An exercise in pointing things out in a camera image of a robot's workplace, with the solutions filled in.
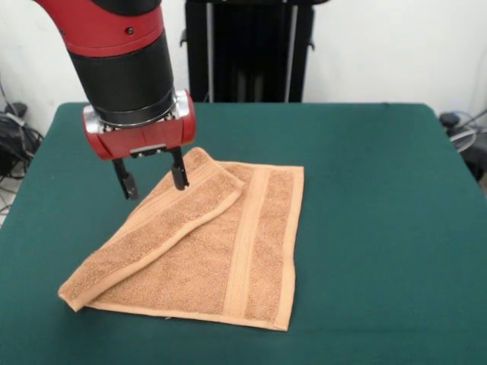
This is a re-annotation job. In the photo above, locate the dark green table cloth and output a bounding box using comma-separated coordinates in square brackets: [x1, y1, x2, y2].
[0, 101, 487, 365]

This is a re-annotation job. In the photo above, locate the black cable tangle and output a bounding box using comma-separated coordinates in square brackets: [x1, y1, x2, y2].
[0, 102, 45, 183]

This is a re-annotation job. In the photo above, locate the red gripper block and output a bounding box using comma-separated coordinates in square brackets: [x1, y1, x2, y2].
[83, 99, 196, 202]

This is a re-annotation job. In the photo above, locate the tan terry towel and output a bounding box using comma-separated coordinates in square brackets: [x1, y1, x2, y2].
[57, 147, 305, 331]

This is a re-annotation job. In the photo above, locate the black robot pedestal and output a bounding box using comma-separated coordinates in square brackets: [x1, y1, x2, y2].
[179, 0, 331, 104]

